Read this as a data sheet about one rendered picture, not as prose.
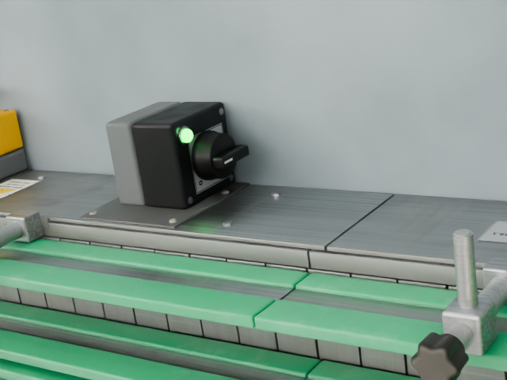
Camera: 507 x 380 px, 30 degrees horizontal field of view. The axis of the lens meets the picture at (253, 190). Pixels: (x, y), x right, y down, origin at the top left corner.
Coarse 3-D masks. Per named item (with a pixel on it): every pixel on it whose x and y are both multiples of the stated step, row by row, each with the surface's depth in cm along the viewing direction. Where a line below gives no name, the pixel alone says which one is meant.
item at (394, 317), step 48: (48, 240) 87; (48, 288) 77; (96, 288) 74; (144, 288) 73; (192, 288) 72; (240, 288) 71; (288, 288) 70; (336, 288) 68; (384, 288) 67; (432, 288) 66; (336, 336) 62; (384, 336) 60
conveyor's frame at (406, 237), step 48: (0, 192) 98; (48, 192) 96; (96, 192) 93; (240, 192) 87; (288, 192) 85; (336, 192) 83; (96, 240) 85; (144, 240) 81; (192, 240) 78; (240, 240) 76; (288, 240) 73; (336, 240) 72; (384, 240) 70; (432, 240) 69; (480, 240) 68; (480, 288) 64
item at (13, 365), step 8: (0, 360) 86; (8, 360) 86; (0, 368) 85; (8, 368) 85; (16, 368) 84; (24, 368) 84; (32, 368) 84; (40, 368) 84; (0, 376) 85; (8, 376) 84; (16, 376) 83; (24, 376) 83; (32, 376) 82; (40, 376) 82; (48, 376) 82; (56, 376) 82; (64, 376) 81; (72, 376) 81
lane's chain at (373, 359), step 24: (72, 240) 86; (264, 264) 74; (0, 288) 95; (72, 312) 90; (96, 312) 88; (120, 312) 86; (144, 312) 84; (216, 336) 80; (240, 336) 78; (264, 336) 77; (288, 336) 75; (336, 360) 74; (360, 360) 72; (384, 360) 71; (408, 360) 70
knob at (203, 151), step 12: (204, 132) 84; (216, 132) 84; (204, 144) 83; (216, 144) 83; (228, 144) 84; (192, 156) 83; (204, 156) 83; (216, 156) 83; (228, 156) 82; (240, 156) 84; (204, 168) 83; (216, 168) 83; (228, 168) 85
